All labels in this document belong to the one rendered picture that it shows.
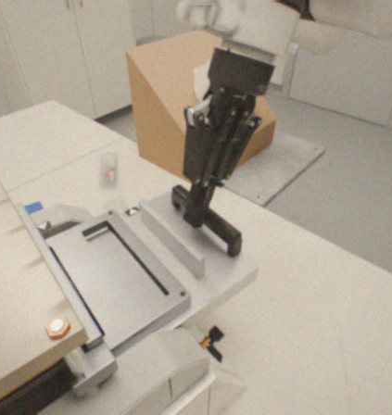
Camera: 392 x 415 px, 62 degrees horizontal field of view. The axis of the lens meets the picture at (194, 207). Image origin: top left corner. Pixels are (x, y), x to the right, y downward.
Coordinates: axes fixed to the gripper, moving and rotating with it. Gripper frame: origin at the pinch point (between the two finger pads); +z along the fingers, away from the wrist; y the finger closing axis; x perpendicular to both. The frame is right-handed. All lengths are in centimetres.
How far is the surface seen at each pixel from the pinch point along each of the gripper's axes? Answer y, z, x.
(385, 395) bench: 21.9, 21.3, -32.0
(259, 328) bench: 15.3, 23.8, -10.9
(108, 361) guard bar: -20.5, 5.6, -12.9
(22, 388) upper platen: -26.3, 9.4, -9.4
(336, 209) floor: 167, 48, 32
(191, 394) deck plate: -10.7, 14.1, -16.4
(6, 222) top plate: -24.4, 0.0, 2.4
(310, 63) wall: 266, -27, 144
